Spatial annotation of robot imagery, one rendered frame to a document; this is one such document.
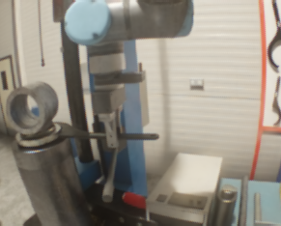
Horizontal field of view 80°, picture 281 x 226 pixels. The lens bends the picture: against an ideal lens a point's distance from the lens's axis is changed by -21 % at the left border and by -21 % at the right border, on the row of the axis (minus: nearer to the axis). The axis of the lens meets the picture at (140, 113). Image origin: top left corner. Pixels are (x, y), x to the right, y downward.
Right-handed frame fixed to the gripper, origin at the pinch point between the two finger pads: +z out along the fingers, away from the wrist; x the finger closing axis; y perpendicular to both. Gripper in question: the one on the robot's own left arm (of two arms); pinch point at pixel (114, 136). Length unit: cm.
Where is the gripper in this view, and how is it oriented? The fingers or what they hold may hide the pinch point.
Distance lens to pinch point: 56.6
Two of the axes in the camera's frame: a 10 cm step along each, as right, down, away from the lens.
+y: -9.8, 0.2, 2.0
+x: -1.9, 2.9, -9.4
